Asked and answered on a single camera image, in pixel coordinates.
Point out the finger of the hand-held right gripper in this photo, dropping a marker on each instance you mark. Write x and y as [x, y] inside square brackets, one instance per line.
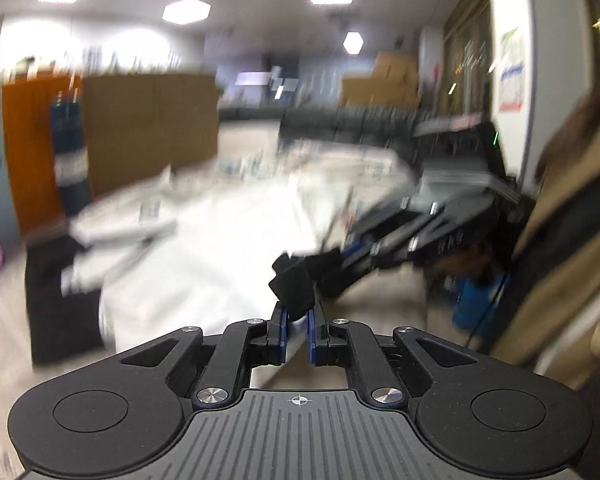
[390, 222]
[380, 259]

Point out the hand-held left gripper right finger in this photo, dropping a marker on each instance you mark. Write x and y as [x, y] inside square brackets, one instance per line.
[312, 336]

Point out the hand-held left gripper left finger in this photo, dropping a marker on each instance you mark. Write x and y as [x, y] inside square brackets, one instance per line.
[282, 331]

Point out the white and black jacket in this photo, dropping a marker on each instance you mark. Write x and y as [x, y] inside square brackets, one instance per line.
[205, 260]

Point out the blue box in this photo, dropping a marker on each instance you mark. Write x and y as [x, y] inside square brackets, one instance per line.
[472, 302]

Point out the row of dark chairs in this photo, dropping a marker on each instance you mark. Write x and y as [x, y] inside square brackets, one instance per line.
[350, 125]

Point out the person's torso in tan coat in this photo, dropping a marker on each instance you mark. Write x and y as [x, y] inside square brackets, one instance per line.
[570, 260]

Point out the stacked cardboard boxes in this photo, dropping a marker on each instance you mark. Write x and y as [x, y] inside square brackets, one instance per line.
[385, 80]

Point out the large cardboard box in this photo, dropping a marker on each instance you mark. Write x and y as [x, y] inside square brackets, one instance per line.
[150, 130]

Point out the blue and white striped cloth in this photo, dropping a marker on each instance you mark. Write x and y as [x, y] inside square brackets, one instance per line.
[71, 160]

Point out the orange cabinet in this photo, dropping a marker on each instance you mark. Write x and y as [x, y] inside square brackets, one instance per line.
[32, 155]

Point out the wall poster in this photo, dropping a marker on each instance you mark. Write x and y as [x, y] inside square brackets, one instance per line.
[511, 70]

